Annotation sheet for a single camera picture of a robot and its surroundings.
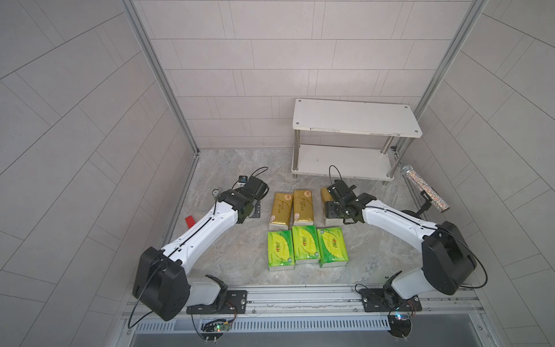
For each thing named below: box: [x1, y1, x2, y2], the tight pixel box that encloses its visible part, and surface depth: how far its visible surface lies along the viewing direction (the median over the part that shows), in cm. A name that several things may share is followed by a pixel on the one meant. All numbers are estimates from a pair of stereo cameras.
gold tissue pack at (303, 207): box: [293, 189, 314, 226], surface depth 89 cm
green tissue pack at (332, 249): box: [317, 226, 350, 268], surface depth 79 cm
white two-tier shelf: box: [291, 98, 423, 185], surface depth 88 cm
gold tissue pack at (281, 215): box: [268, 192, 294, 231], surface depth 87 cm
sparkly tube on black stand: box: [400, 164, 451, 217], surface depth 79 cm
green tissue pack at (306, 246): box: [291, 225, 321, 265], surface depth 80 cm
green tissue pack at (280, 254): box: [267, 229, 295, 272], surface depth 79 cm
